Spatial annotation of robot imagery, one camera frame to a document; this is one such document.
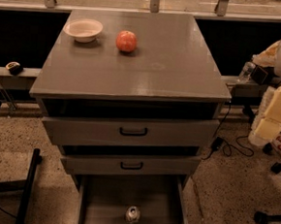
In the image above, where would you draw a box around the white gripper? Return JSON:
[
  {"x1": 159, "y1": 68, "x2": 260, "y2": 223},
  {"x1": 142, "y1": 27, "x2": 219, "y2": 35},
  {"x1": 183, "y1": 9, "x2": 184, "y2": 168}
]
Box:
[{"x1": 247, "y1": 79, "x2": 281, "y2": 149}]

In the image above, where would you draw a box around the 7up soda can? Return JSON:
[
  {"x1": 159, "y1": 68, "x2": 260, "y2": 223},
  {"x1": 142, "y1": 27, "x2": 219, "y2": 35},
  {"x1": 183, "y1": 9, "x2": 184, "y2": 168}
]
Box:
[{"x1": 124, "y1": 206, "x2": 141, "y2": 224}]

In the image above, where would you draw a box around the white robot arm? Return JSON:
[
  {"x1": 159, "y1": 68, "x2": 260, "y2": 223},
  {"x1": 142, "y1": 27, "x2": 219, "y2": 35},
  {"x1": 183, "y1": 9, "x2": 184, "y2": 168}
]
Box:
[{"x1": 248, "y1": 39, "x2": 281, "y2": 146}]

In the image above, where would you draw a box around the grey top drawer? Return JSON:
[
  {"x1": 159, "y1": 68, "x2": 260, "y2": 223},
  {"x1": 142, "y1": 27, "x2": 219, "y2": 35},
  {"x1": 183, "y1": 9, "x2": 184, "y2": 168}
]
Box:
[{"x1": 43, "y1": 117, "x2": 219, "y2": 147}]

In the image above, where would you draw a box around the grey drawer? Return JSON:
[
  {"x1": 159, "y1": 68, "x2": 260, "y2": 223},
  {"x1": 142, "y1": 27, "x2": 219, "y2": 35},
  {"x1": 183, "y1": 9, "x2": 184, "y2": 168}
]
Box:
[
  {"x1": 43, "y1": 117, "x2": 219, "y2": 147},
  {"x1": 61, "y1": 154, "x2": 201, "y2": 176},
  {"x1": 77, "y1": 175, "x2": 188, "y2": 224}
]

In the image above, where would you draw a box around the grey middle drawer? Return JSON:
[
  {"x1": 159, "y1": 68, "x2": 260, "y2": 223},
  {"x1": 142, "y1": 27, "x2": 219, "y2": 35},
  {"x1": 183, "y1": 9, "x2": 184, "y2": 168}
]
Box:
[{"x1": 61, "y1": 154, "x2": 201, "y2": 176}]

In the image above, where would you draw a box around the grey bottom drawer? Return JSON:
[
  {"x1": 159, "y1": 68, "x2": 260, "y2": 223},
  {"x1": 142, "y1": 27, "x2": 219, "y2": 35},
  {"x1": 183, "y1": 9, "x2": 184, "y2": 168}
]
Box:
[{"x1": 77, "y1": 175, "x2": 188, "y2": 224}]

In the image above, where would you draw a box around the grey drawer cabinet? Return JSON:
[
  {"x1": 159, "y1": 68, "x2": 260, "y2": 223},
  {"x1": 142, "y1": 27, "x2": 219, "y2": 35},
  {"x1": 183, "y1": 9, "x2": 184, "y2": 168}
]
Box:
[{"x1": 21, "y1": 2, "x2": 238, "y2": 202}]

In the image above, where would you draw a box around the small black box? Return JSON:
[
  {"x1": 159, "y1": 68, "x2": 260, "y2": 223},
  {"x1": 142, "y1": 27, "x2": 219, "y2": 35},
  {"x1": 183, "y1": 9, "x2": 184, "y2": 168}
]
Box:
[{"x1": 251, "y1": 66, "x2": 274, "y2": 84}]

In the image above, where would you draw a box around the clear water bottle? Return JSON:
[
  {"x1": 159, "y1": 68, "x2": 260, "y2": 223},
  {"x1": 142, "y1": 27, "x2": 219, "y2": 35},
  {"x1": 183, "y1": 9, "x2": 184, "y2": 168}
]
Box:
[{"x1": 237, "y1": 61, "x2": 256, "y2": 83}]

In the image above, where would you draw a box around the black caster wheel leg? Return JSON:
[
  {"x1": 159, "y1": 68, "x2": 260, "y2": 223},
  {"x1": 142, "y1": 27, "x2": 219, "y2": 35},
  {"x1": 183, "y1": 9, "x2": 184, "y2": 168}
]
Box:
[{"x1": 254, "y1": 211, "x2": 281, "y2": 224}]

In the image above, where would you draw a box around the red apple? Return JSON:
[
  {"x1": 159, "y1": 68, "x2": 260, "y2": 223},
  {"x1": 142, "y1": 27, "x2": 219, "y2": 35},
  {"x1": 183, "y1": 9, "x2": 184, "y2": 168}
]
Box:
[{"x1": 115, "y1": 30, "x2": 138, "y2": 52}]

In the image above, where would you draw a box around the white bowl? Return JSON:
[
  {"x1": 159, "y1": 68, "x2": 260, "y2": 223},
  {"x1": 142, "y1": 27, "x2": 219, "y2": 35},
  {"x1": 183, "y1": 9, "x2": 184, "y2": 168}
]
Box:
[{"x1": 63, "y1": 19, "x2": 104, "y2": 44}]

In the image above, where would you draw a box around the tape measure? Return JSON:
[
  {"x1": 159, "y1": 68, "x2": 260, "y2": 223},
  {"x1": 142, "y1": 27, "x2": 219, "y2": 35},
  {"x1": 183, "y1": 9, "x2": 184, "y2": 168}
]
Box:
[{"x1": 6, "y1": 61, "x2": 23, "y2": 75}]

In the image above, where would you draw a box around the black chair frame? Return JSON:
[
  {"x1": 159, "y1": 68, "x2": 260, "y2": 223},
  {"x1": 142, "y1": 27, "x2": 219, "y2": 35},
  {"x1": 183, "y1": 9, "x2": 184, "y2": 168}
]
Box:
[{"x1": 0, "y1": 102, "x2": 42, "y2": 224}]

